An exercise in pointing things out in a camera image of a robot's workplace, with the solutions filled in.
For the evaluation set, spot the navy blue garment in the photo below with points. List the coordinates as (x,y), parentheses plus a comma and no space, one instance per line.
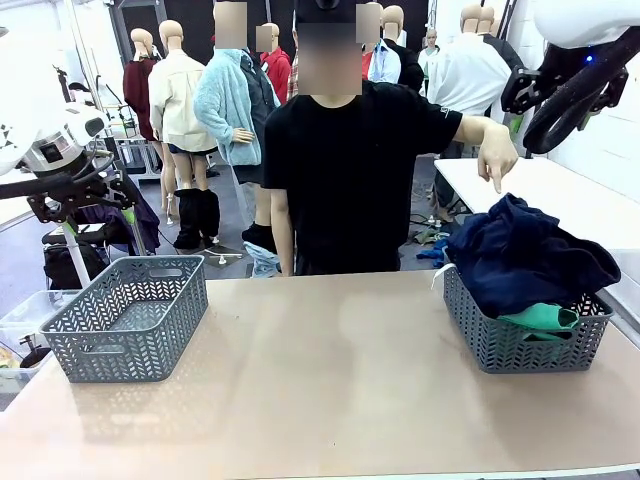
(525,255)

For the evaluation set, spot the white folding table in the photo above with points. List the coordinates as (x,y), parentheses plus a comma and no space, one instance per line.
(560,195)

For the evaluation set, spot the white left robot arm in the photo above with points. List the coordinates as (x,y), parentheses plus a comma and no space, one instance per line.
(20,100)

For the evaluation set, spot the mannequin in maroon dress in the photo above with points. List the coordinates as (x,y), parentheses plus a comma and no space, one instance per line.
(137,95)

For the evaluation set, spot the person in black t-shirt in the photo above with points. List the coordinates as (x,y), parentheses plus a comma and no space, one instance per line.
(350,175)

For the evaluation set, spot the black bag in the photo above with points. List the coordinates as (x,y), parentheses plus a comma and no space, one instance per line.
(65,267)

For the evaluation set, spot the blue cloth on floor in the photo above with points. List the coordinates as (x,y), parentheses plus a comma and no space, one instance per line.
(432,254)

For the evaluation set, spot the mannequin in white shirt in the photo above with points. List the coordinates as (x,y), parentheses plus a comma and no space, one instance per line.
(470,75)

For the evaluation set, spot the mannequin in light blue shirt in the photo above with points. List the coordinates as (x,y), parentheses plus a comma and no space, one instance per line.
(387,62)

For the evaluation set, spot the person's right forearm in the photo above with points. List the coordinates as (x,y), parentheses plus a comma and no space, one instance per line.
(285,250)

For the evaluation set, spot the small mannequin with green top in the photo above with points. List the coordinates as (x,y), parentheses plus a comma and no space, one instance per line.
(430,60)

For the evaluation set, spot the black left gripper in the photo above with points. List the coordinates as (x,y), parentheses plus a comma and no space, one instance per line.
(75,190)

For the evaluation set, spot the dark purple cloth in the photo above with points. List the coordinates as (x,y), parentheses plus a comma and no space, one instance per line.
(147,225)

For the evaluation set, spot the grey woven plastic basket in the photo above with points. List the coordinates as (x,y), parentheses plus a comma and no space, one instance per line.
(135,355)
(525,350)

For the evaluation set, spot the mannequin base plate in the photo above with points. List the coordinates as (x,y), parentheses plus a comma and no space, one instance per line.
(227,256)

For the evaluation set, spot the mannequin in plaid shirt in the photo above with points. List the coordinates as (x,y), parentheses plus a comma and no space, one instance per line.
(293,80)

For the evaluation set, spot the mannequin in red jacket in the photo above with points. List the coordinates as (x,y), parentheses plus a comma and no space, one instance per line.
(277,70)

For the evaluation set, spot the person's left hand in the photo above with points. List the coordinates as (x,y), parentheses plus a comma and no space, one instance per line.
(497,150)

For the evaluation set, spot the cream step stool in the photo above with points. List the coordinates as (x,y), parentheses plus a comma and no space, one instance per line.
(80,265)

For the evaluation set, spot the mannequin in cream jacket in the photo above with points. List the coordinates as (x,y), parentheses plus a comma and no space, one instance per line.
(180,100)

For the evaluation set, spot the person's left forearm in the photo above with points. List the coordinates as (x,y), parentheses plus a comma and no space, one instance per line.
(472,131)

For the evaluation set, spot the clear plastic storage box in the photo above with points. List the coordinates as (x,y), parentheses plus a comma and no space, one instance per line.
(30,315)

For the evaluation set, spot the white desk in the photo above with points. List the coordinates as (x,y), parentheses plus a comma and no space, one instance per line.
(15,205)

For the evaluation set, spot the mannequin in blue fleece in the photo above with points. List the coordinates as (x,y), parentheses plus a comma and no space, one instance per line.
(220,110)

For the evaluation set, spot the mannequin in black jacket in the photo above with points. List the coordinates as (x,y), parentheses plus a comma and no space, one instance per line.
(410,70)
(512,57)

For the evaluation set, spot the crumpled blue jeans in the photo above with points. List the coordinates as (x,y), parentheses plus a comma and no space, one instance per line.
(262,262)

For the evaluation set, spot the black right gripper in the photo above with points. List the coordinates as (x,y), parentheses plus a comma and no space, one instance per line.
(565,65)

